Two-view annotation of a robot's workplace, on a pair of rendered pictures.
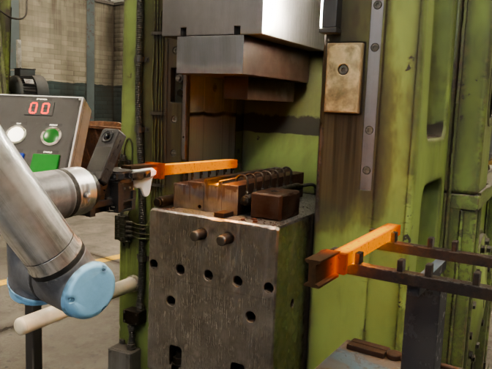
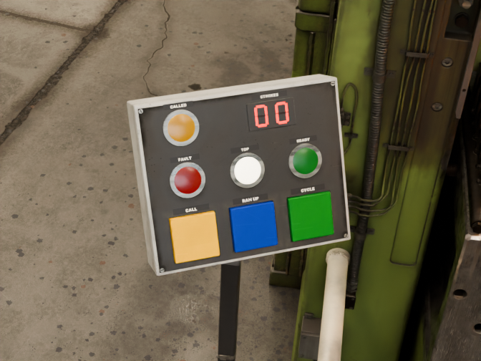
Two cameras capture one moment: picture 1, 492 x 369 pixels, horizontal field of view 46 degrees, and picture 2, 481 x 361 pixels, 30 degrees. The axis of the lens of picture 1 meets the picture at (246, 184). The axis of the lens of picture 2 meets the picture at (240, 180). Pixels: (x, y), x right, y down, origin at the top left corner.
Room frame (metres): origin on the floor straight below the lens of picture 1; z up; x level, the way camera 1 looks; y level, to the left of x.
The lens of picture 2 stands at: (0.59, 1.07, 2.04)
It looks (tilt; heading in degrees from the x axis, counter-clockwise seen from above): 41 degrees down; 338
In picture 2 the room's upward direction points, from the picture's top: 3 degrees clockwise
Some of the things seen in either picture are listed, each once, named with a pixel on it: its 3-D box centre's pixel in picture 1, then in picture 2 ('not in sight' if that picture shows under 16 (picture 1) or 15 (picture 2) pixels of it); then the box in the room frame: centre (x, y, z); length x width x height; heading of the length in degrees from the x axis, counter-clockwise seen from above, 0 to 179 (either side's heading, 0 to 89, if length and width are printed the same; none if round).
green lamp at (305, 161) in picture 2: (50, 135); (305, 160); (1.60, 0.54, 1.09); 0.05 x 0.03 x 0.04; 61
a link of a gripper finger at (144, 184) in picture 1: (146, 182); not in sight; (1.21, 0.21, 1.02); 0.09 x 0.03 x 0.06; 149
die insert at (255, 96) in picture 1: (261, 90); not in sight; (1.71, -0.03, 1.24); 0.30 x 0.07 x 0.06; 151
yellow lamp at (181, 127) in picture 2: not in sight; (181, 127); (1.66, 0.74, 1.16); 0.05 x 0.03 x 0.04; 61
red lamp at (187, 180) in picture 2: not in sight; (187, 180); (1.62, 0.74, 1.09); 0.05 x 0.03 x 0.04; 61
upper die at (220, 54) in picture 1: (248, 61); not in sight; (1.68, 0.01, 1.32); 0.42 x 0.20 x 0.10; 151
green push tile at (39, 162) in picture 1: (44, 167); (310, 215); (1.56, 0.55, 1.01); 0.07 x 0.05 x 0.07; 86
